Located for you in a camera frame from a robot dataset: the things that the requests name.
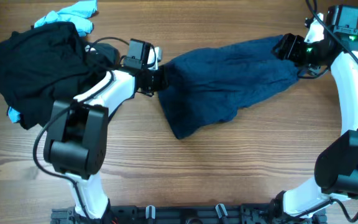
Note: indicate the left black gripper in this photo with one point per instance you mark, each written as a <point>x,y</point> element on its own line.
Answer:
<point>160,86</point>

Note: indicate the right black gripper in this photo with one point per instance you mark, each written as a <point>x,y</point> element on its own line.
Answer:
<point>289,47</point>

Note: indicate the dark blue shorts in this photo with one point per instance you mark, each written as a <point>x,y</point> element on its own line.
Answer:
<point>210,85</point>

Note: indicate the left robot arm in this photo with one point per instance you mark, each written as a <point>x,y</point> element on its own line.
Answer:
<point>77,133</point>

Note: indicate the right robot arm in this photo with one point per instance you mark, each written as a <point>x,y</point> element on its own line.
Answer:
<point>331,45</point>

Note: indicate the light blue garment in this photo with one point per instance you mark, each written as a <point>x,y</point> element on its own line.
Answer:
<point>78,14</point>

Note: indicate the black garment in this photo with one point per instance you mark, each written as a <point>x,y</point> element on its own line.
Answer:
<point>49,63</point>

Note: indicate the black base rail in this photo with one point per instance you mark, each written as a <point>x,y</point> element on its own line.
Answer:
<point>245,214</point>

